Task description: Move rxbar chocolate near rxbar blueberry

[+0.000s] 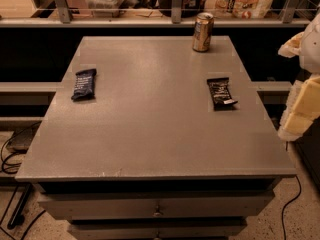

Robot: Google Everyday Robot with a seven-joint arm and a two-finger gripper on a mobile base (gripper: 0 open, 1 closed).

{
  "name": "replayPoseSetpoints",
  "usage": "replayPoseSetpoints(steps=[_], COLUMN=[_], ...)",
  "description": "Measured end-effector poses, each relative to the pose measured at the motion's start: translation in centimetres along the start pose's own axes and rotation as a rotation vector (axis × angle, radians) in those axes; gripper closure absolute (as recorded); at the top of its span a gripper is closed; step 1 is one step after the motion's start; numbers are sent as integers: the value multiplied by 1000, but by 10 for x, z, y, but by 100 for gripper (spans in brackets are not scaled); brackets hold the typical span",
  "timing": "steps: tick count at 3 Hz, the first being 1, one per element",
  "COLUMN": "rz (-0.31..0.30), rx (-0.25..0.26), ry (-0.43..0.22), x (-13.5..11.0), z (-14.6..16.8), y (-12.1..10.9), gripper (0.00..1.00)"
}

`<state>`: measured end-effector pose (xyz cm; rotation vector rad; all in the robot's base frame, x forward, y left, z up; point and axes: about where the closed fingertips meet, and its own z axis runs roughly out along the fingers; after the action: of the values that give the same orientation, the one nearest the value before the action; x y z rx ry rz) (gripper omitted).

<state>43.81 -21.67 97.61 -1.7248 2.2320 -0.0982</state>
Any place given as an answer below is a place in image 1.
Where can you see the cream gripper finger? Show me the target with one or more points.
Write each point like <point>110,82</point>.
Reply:
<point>292,47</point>
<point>302,108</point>

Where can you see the grey upper drawer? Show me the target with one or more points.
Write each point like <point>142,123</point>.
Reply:
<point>151,205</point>

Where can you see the gold drink can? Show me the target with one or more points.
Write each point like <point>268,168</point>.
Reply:
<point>202,32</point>

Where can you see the dark blue blueberry rxbar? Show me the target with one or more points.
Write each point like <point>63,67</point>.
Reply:
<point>84,87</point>

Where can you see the metal railing shelf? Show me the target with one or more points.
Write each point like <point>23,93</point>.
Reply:
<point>144,14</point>

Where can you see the black chocolate rxbar wrapper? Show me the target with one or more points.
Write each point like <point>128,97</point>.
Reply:
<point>221,97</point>

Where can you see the grey lower drawer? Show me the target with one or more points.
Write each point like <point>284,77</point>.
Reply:
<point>152,230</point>

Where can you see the dark power adapter box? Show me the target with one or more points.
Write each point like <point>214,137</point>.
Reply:
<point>21,141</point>

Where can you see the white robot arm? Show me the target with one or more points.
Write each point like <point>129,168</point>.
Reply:
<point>310,58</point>

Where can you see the grey drawer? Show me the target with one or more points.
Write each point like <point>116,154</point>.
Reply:
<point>151,205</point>
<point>152,230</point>

